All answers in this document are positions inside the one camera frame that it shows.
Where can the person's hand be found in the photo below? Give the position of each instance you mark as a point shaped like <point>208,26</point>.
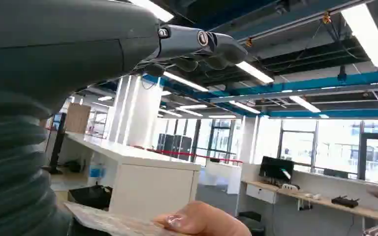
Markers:
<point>205,220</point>

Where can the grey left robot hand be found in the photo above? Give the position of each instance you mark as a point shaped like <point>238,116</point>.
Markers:
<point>62,49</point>

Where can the pale printed card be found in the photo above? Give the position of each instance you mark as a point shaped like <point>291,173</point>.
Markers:
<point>110,221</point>

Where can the ribbed grey left robot arm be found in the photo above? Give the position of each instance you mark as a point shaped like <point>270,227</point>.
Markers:
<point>11,169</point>

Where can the black chair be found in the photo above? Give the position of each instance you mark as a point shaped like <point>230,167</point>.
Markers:
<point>251,221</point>

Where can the white low partition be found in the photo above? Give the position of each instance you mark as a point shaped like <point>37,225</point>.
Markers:
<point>223,177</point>

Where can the white desk drawer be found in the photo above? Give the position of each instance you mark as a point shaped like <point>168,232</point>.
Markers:
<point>260,193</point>

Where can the red barrier tape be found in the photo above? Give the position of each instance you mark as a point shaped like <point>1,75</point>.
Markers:
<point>202,157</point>

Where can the brown wooden panel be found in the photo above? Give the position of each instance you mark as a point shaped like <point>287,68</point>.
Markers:
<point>77,118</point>

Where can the long white counter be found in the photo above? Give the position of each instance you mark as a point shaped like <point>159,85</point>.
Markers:
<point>143,182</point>

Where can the black cabinet row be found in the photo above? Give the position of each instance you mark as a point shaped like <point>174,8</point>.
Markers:
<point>176,146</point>

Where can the black computer monitor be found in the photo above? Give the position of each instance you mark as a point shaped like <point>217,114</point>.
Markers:
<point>275,168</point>

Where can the white power strip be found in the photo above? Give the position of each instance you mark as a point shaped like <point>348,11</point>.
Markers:
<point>290,187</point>

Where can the black standing display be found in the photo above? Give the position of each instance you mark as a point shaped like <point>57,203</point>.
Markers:
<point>57,143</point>

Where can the white square column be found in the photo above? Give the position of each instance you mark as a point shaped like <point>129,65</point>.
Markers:
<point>136,114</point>

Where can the long ceiling light strip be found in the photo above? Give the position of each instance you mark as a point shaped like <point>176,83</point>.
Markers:
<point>254,72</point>
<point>244,107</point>
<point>304,104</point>
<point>156,9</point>
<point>185,82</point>

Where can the black bin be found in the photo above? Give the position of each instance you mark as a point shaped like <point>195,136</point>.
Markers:
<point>91,197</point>

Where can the blue container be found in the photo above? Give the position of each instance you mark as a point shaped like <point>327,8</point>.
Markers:
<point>97,171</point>

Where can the black device on desk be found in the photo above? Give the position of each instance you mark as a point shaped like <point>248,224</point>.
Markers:
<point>345,202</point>

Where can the wide ceiling light panel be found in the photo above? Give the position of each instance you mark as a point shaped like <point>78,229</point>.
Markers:
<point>368,35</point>

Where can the long wooden wall desk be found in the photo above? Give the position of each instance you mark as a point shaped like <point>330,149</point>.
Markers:
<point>322,200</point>

